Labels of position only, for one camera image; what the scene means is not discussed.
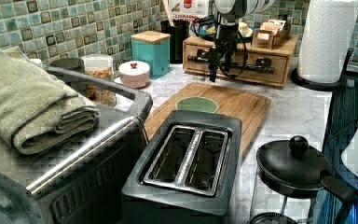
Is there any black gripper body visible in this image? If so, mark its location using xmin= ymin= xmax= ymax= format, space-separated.
xmin=208 ymin=22 xmax=238 ymax=69

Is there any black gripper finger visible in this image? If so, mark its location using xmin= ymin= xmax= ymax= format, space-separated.
xmin=209 ymin=58 xmax=218 ymax=82

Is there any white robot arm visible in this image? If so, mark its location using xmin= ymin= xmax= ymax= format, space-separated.
xmin=208 ymin=0 xmax=274 ymax=82

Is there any wooden drawer box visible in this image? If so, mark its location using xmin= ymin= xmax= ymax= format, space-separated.
xmin=183 ymin=35 xmax=298 ymax=88

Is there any green bowl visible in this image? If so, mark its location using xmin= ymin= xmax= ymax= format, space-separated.
xmin=176 ymin=96 xmax=218 ymax=113

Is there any wooden tea bag organizer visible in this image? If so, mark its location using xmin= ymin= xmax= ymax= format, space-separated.
xmin=252 ymin=19 xmax=291 ymax=49

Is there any black utensil holder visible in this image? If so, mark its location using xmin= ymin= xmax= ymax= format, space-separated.
xmin=160 ymin=20 xmax=189 ymax=63

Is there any cereal box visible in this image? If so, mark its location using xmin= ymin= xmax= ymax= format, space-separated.
xmin=168 ymin=0 xmax=209 ymax=21

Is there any bamboo cutting board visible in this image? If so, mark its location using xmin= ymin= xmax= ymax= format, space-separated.
xmin=145 ymin=82 xmax=271 ymax=160

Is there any teal canister wooden lid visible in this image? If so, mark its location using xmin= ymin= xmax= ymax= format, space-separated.
xmin=131 ymin=31 xmax=171 ymax=79

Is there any wooden spoon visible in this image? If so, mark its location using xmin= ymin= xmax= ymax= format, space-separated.
xmin=162 ymin=0 xmax=175 ymax=27

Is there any black paper towel holder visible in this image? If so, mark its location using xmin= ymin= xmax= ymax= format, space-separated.
xmin=290 ymin=50 xmax=352 ymax=91

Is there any pink lidded pot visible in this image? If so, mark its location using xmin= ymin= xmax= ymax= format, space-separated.
xmin=118 ymin=61 xmax=150 ymax=89

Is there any paper towel roll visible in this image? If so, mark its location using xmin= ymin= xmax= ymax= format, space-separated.
xmin=297 ymin=0 xmax=358 ymax=83

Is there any black two-slot toaster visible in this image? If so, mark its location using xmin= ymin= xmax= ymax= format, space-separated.
xmin=122 ymin=110 xmax=241 ymax=224

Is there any glass cereal jar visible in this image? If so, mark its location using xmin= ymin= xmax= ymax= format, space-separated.
xmin=81 ymin=54 xmax=117 ymax=106

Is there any black pan with lid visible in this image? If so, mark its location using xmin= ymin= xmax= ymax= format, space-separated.
xmin=255 ymin=134 xmax=358 ymax=224

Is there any black dish rack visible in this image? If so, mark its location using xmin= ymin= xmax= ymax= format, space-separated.
xmin=323 ymin=72 xmax=358 ymax=224

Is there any black toaster oven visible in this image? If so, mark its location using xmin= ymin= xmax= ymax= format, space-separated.
xmin=0 ymin=66 xmax=152 ymax=224

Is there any folded green towel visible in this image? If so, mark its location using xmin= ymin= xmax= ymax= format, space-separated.
xmin=0 ymin=47 xmax=100 ymax=155

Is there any black drawer handle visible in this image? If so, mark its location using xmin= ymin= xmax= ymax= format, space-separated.
xmin=187 ymin=56 xmax=274 ymax=76

